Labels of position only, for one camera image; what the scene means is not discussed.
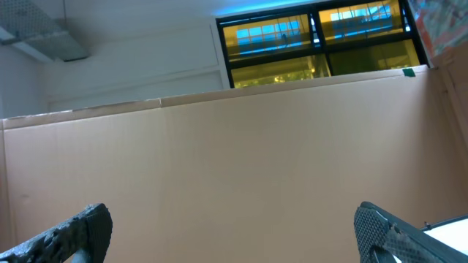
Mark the brown cardboard wall panel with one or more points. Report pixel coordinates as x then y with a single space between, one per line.
261 174

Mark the grey perforated ceiling tray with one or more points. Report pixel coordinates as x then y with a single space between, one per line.
28 28

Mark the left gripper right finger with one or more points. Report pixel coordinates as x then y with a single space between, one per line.
383 237

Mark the black framed window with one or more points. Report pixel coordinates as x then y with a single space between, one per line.
325 39

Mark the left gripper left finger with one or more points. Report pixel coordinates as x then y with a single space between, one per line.
84 237

